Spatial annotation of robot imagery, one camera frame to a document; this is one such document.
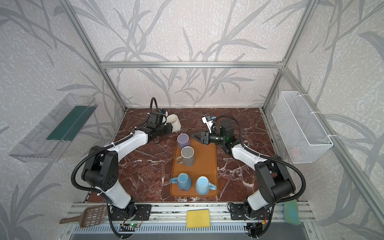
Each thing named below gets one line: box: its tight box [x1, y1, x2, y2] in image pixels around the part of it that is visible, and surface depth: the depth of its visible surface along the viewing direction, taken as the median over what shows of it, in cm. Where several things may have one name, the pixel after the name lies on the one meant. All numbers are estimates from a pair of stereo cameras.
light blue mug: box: [195, 176, 217, 196], surface depth 76 cm
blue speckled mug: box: [170, 173, 192, 192], surface depth 78 cm
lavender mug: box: [177, 133, 190, 151], surface depth 94 cm
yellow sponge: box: [186, 208, 211, 229], surface depth 73 cm
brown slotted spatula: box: [59, 204, 105, 228], surface depth 74 cm
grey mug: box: [176, 145, 196, 167], surface depth 86 cm
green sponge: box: [283, 199, 301, 226], surface depth 72 cm
